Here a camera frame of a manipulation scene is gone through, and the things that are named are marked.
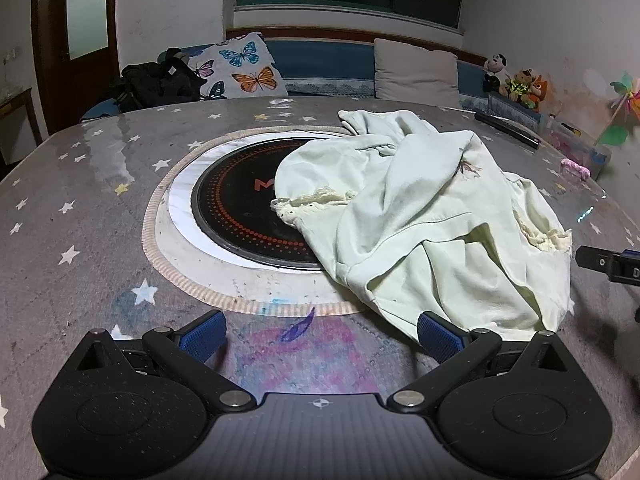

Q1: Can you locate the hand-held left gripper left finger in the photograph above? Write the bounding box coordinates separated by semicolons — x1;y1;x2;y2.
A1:
75;310;253;414

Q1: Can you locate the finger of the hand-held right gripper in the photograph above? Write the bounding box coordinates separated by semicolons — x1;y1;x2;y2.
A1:
575;245;640;286

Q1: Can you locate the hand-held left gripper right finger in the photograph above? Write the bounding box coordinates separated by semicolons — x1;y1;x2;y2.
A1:
387;311;571;414

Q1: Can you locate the pale green T-shirt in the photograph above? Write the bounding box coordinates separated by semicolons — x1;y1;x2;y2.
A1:
270;109;575;343

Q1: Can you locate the small pink object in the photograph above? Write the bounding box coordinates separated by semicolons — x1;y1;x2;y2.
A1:
560;158;591;179

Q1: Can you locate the clear plastic toy box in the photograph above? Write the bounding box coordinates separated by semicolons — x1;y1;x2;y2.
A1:
547;115;612;178

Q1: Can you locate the round black induction cooker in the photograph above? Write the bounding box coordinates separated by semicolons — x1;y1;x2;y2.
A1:
191;137;351;268

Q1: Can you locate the colourful pinwheel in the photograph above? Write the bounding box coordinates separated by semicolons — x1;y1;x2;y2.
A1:
597;72;640;146

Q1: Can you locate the long black bar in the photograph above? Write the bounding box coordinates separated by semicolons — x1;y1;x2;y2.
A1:
474;111;541;150

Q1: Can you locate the orange plush toy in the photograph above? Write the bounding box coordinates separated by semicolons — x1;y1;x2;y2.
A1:
527;75;550;111

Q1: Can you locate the brown bear plush toy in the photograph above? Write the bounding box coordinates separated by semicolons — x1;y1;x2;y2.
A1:
505;68;536;103

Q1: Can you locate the grey star-print tablecloth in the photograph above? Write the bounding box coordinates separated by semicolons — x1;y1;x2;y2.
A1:
0;95;640;461

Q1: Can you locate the panda plush toy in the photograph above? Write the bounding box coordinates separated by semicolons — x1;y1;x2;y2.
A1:
482;53;508;93

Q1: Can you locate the black bag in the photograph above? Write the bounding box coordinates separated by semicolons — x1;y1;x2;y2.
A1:
107;47;201;113

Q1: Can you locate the beige pillow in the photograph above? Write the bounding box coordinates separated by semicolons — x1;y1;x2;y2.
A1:
374;38;461;107

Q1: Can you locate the butterfly print pillow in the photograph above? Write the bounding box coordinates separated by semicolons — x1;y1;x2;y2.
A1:
187;32;290;100

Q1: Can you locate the dark wooden desk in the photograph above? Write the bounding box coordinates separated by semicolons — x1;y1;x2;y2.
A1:
0;87;43;166

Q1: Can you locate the blue sofa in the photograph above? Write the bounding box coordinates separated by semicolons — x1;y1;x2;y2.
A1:
82;35;543;126

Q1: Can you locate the brown wooden door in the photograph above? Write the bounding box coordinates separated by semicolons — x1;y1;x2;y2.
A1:
32;0;121;133

